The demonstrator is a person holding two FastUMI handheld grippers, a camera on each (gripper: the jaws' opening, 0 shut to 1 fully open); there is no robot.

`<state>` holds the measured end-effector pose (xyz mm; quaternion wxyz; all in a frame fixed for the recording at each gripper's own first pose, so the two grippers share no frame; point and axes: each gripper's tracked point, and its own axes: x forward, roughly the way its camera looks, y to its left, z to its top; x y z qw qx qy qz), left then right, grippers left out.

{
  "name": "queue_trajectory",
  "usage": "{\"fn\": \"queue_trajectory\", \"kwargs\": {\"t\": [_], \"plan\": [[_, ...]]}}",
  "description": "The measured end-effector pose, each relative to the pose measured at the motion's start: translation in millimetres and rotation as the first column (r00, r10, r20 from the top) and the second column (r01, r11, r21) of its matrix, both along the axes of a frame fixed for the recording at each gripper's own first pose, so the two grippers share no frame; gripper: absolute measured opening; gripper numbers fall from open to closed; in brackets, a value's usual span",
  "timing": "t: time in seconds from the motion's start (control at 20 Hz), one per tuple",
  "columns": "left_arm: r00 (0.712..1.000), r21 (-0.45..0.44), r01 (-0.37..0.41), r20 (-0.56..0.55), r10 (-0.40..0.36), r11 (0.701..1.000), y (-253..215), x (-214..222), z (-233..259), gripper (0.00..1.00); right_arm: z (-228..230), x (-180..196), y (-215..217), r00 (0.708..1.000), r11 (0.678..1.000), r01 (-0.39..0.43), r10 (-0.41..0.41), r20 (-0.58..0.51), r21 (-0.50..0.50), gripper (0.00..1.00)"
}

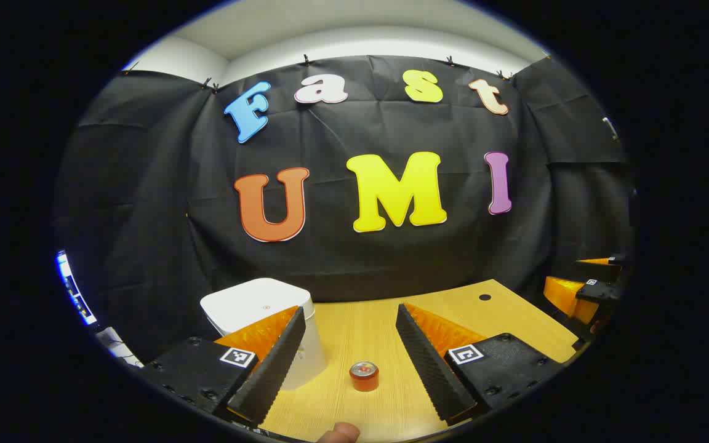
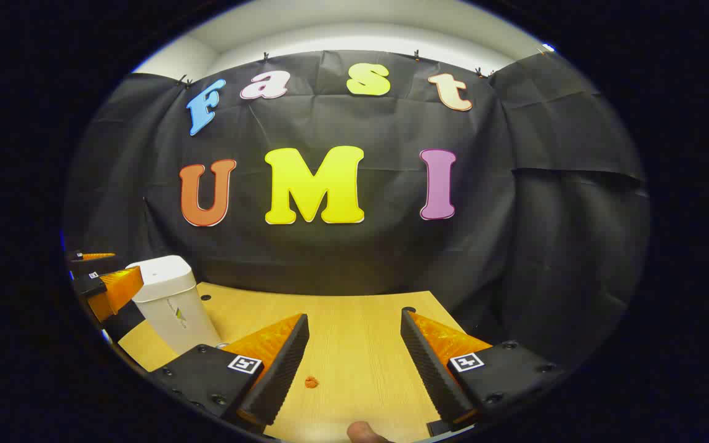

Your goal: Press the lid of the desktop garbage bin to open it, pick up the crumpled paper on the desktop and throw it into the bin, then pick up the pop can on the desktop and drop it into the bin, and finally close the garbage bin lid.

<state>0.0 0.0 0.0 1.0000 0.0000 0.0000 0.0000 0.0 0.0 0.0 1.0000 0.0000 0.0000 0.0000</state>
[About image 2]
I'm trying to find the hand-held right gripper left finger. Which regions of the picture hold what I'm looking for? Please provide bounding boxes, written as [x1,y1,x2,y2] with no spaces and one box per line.
[147,313,311,434]

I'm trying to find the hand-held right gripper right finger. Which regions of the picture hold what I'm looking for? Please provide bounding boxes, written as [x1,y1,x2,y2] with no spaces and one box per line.
[400,309,571,431]

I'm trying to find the white desktop garbage bin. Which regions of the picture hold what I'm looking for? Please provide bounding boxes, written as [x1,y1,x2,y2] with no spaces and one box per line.
[126,255,223,357]

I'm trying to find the wooden desktop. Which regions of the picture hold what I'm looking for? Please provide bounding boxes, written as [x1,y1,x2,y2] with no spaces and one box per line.
[118,282,497,443]

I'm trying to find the black backdrop cloth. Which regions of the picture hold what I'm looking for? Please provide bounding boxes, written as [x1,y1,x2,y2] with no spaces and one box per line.
[62,49,651,370]

